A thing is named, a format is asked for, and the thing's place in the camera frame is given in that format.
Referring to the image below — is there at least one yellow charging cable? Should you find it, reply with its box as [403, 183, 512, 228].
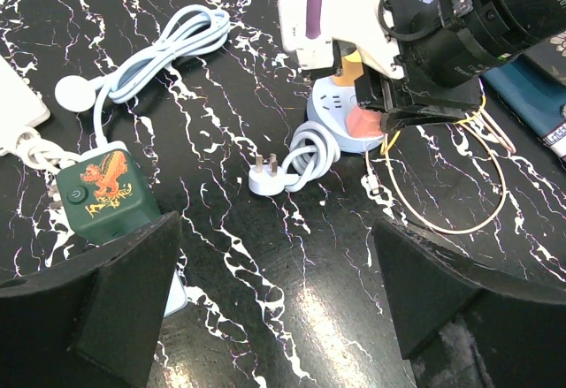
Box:
[379, 94, 487, 157]

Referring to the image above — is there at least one pink USB charger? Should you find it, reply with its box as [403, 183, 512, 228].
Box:
[346, 105, 383, 138]

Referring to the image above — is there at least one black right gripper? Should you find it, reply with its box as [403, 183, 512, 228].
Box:
[355, 0, 565, 134]

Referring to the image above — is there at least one blue patterned placemat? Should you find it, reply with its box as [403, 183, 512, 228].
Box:
[417, 0, 565, 160]

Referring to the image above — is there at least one pink charging cable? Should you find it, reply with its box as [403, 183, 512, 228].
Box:
[360, 109, 517, 237]

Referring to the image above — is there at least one light blue cable loop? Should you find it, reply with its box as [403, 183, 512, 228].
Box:
[53, 4, 232, 148]

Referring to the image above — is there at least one dark floral square plate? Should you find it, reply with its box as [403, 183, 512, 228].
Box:
[524, 32, 566, 85]

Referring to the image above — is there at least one round light blue socket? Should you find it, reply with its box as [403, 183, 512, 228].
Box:
[306, 77, 383, 154]

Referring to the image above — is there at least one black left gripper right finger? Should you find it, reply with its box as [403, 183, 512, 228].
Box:
[372, 217, 565, 387]

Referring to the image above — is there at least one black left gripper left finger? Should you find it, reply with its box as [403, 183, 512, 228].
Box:
[1, 212, 181, 387]

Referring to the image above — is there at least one light blue cord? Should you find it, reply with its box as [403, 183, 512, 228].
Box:
[247, 120, 342, 197]

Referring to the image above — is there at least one yellow USB charger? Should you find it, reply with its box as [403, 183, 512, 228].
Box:
[333, 50, 363, 87]

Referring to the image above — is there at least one white multicolour power strip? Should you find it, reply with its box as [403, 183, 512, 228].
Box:
[1, 57, 50, 156]

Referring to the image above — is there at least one green cube socket adapter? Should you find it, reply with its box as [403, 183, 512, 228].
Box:
[56, 148, 161, 246]

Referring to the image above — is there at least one light blue power strip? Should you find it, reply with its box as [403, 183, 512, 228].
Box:
[105, 140, 189, 318]

